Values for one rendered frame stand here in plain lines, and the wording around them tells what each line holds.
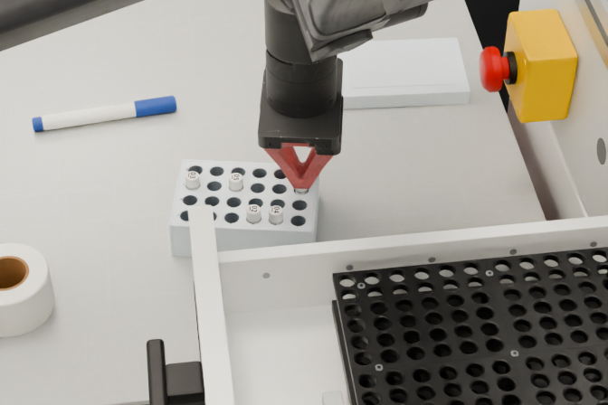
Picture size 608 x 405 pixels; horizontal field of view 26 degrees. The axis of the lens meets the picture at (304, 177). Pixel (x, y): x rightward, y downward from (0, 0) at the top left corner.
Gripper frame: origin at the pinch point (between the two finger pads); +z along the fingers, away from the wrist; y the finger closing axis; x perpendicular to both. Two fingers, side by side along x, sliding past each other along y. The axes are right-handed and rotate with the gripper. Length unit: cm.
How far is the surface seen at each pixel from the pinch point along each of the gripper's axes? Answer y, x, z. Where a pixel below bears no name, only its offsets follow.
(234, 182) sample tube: -0.7, 5.8, 0.4
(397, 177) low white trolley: 5.8, -8.5, 5.4
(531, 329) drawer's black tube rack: -23.5, -17.1, -9.0
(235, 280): -17.8, 3.9, -6.3
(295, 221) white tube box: -3.4, 0.4, 2.3
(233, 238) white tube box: -5.3, 5.5, 2.6
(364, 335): -24.7, -5.7, -9.0
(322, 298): -16.6, -2.5, -3.3
